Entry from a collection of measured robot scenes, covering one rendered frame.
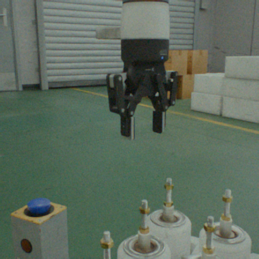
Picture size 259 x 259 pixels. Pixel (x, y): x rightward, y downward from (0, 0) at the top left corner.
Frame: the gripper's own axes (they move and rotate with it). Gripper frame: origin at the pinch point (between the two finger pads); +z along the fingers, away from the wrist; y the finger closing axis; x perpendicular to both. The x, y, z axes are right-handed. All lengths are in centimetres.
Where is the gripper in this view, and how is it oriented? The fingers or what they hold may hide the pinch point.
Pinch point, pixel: (144, 128)
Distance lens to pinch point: 55.1
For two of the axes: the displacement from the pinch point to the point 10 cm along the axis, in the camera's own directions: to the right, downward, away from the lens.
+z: 0.0, 9.7, 2.3
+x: -6.6, -1.7, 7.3
